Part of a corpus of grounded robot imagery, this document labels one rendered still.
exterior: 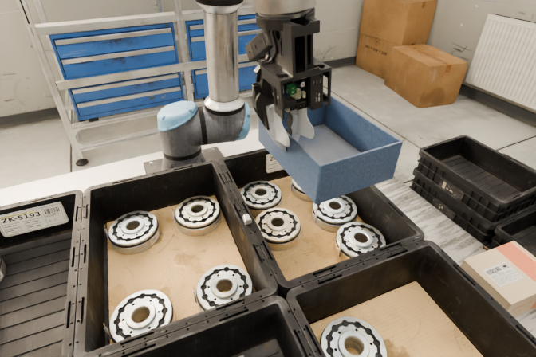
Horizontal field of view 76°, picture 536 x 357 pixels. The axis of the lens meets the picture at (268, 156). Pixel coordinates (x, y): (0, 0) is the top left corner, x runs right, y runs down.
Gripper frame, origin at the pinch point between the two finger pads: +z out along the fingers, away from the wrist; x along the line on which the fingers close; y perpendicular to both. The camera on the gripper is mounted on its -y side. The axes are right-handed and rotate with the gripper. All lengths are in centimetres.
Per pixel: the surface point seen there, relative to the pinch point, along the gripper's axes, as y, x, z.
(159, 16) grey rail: -195, 7, 21
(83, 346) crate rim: 8.8, -36.3, 16.3
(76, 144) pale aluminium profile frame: -193, -69, 91
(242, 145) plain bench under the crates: -65, 11, 44
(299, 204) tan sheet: -13.9, 9.1, 30.5
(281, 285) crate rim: 11.3, -7.5, 18.9
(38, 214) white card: -27, -46, 19
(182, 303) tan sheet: 1.0, -23.4, 27.5
